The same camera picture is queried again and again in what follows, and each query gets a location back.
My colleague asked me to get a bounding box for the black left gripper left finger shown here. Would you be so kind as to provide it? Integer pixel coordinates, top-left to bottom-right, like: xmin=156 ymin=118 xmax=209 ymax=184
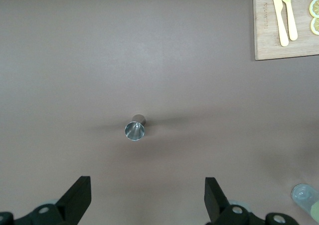
xmin=0 ymin=176 xmax=92 ymax=225

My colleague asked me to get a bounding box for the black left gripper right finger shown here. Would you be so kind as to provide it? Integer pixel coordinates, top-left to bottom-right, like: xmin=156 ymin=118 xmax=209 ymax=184
xmin=204 ymin=177 xmax=300 ymax=225

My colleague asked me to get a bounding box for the steel jigger measuring cup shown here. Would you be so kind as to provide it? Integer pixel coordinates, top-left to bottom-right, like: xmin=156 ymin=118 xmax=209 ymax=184
xmin=124 ymin=114 xmax=146 ymax=141

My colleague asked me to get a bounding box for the green sleeved glass bottle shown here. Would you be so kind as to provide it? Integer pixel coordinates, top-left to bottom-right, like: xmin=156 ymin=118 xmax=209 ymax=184
xmin=291 ymin=183 xmax=319 ymax=220

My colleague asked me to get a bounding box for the wooden cutting board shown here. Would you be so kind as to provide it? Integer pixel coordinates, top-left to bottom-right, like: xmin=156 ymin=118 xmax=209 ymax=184
xmin=252 ymin=0 xmax=319 ymax=61

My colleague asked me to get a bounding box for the yellow plastic fork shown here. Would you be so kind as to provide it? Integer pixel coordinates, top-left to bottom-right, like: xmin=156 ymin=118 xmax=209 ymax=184
xmin=281 ymin=0 xmax=299 ymax=41

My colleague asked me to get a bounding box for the yellow plastic knife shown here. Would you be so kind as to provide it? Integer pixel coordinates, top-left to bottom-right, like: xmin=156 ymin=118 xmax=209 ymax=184
xmin=269 ymin=0 xmax=289 ymax=47

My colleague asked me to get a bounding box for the lemon slice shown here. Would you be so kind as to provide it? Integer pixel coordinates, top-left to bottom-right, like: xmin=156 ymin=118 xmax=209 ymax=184
xmin=310 ymin=17 xmax=319 ymax=35
xmin=308 ymin=0 xmax=319 ymax=18

